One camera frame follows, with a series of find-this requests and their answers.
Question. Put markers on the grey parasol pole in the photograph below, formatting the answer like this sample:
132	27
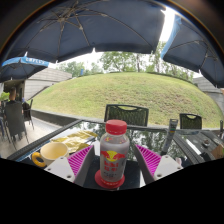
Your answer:
170	135

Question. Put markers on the large dark blue parasol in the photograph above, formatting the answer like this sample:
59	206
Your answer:
83	30

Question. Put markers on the blue parasol with white print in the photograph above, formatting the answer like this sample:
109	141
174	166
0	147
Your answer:
20	68

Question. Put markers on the clear red-capped drink bottle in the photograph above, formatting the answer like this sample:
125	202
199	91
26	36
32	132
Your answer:
114	156

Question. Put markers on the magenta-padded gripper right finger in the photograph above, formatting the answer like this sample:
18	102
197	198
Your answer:
166	166

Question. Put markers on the dark blue parasol, light edge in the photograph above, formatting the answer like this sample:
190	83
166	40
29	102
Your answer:
196	50

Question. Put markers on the crumpled yellow plastic bag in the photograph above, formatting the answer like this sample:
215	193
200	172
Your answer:
75	140

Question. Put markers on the dark wicker chair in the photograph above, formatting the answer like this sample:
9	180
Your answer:
14	121

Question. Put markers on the person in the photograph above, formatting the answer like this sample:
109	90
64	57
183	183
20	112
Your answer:
12	96

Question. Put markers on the flat round red coaster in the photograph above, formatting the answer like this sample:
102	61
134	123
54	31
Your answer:
98	180

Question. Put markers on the black mesh patio chair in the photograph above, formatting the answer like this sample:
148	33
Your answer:
126	115
28	111
190	121

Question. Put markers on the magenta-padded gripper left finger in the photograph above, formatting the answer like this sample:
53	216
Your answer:
60	168

